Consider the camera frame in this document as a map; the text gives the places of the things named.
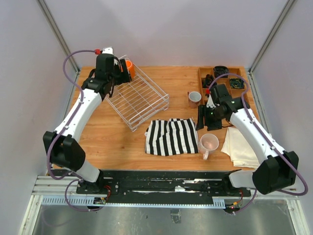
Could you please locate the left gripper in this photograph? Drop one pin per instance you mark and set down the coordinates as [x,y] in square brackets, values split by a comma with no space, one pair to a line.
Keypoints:
[122,76]

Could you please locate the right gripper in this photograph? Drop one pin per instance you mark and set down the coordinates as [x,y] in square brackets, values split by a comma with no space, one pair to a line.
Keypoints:
[202,111]

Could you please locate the orange mug black handle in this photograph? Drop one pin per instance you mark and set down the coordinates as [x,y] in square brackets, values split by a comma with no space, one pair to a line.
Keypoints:
[130,68]

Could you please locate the small pink mug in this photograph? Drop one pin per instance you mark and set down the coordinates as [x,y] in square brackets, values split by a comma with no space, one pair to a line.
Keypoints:
[194,99]

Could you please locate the large pink mug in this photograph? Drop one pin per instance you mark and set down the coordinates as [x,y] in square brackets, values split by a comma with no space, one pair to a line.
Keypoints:
[208,144]

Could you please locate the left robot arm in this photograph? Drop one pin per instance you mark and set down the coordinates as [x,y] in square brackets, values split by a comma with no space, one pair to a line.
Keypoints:
[62,145]

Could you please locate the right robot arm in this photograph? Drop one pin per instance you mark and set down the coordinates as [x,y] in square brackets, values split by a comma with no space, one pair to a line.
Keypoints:
[277,166]

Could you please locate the dark orange rolled sock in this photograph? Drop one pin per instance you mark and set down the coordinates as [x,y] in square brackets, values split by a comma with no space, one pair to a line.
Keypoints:
[207,80]

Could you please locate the black white striped cloth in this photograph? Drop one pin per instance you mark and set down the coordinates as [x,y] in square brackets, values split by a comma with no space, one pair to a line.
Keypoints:
[171,137]

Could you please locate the green patterned rolled sock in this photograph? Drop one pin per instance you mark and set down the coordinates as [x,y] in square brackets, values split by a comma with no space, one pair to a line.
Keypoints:
[236,83]

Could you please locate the black rolled sock top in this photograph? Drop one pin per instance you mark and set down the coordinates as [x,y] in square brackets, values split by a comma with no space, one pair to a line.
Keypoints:
[220,70]

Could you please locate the cream folded cloth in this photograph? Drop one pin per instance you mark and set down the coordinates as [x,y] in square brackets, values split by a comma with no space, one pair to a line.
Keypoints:
[238,149]

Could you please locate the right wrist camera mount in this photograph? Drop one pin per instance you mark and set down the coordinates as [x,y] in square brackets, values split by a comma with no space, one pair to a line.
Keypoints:
[210,104]

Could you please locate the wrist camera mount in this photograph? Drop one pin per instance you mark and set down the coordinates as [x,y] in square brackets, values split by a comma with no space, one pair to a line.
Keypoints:
[107,50]
[210,104]

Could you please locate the white wire dish rack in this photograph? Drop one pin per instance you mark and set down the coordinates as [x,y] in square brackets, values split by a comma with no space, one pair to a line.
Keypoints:
[137,101]

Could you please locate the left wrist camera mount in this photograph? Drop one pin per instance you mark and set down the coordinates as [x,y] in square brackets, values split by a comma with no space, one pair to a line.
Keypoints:
[107,50]

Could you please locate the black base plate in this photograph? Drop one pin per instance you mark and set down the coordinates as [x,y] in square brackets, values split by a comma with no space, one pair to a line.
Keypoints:
[163,188]

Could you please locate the aluminium frame rail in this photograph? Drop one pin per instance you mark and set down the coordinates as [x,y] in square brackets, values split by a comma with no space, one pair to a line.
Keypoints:
[63,192]

